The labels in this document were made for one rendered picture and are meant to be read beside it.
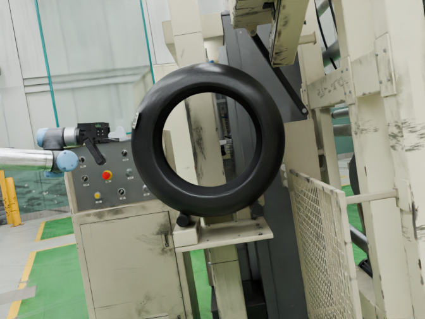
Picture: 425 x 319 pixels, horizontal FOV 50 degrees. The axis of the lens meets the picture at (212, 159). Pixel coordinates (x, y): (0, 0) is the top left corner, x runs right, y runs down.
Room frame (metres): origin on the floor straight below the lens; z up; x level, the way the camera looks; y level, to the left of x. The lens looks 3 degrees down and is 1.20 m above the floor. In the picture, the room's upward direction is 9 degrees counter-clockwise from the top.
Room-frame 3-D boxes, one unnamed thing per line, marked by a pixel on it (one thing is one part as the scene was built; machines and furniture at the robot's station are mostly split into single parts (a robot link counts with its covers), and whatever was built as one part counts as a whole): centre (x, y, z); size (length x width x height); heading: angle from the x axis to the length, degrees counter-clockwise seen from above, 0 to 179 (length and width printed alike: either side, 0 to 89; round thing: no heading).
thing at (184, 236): (1.86, 0.14, 0.84); 0.36 x 0.09 x 0.06; 179
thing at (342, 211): (1.62, -0.32, 0.65); 0.90 x 0.02 x 0.70; 179
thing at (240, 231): (1.86, 0.00, 0.80); 0.37 x 0.36 x 0.02; 89
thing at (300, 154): (2.07, -0.38, 1.05); 0.20 x 0.15 x 0.30; 179
